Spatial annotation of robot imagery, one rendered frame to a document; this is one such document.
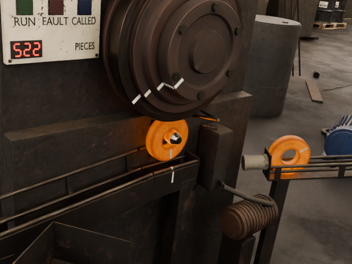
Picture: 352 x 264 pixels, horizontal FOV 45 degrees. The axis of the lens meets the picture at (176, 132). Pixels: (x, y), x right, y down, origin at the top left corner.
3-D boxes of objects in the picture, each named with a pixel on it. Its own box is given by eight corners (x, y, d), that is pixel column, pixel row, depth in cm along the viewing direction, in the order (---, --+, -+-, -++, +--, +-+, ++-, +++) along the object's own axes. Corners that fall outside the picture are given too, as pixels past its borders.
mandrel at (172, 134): (140, 129, 143) (141, 117, 141) (151, 126, 146) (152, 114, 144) (173, 148, 131) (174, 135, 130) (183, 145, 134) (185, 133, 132)
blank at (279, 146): (277, 178, 164) (280, 182, 160) (260, 148, 158) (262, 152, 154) (314, 158, 161) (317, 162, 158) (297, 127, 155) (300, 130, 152)
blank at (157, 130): (144, 120, 129) (151, 124, 127) (182, 107, 138) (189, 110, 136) (145, 163, 136) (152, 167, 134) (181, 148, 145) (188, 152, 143)
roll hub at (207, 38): (241, 50, 132) (183, 114, 125) (209, -26, 112) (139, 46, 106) (254, 54, 128) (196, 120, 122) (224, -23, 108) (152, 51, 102)
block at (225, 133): (190, 180, 162) (198, 123, 152) (205, 175, 167) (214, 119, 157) (210, 193, 155) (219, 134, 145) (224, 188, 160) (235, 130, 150)
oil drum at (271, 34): (212, 101, 430) (226, 12, 396) (250, 95, 468) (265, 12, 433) (257, 122, 390) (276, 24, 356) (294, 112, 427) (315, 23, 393)
